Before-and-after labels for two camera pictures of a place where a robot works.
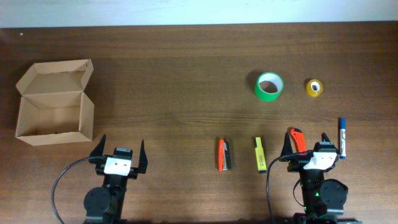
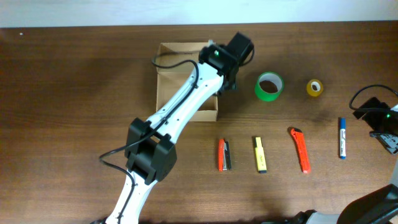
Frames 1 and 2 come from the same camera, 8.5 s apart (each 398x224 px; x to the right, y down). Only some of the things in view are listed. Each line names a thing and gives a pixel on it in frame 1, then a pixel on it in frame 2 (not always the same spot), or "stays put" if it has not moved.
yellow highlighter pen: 260,155 stays put
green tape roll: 268,86 stays put
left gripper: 142,163 to 232,82
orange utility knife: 299,139 stays put
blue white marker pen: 342,139 stays put
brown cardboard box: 52,109 to 170,81
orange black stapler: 224,160 stays put
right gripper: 297,163 to 390,142
